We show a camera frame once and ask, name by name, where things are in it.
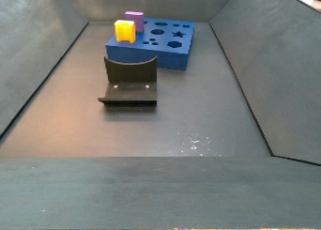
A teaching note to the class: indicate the black curved fixture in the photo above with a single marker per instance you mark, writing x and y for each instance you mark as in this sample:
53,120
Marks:
131,82

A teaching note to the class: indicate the blue foam shape board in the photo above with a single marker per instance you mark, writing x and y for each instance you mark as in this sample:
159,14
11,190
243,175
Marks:
166,41

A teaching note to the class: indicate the yellow notched block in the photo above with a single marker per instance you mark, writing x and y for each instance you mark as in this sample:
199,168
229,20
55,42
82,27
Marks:
124,31

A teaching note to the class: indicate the purple rectangular block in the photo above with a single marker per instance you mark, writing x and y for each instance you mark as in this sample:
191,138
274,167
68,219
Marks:
136,17

